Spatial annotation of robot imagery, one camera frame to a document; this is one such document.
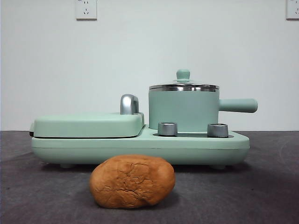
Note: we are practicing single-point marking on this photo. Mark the silver control knob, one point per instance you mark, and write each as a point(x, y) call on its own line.
point(217, 130)
point(167, 128)

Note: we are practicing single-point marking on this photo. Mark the white wall socket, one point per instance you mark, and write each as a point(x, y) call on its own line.
point(86, 10)
point(293, 9)

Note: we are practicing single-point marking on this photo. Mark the brown potato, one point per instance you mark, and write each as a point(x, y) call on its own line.
point(132, 182)

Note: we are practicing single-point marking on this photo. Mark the glass pot lid green knob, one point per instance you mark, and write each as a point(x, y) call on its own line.
point(183, 74)

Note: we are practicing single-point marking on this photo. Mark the mint green breakfast machine base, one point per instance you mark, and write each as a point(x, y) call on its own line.
point(140, 149)

